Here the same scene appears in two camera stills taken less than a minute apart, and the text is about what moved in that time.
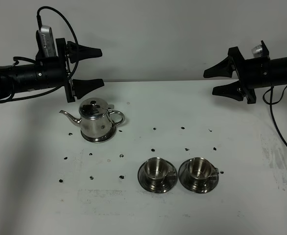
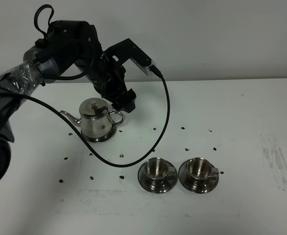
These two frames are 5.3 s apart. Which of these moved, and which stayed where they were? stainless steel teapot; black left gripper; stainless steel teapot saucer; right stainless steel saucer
Moved: black left gripper
Stayed: stainless steel teapot saucer; right stainless steel saucer; stainless steel teapot
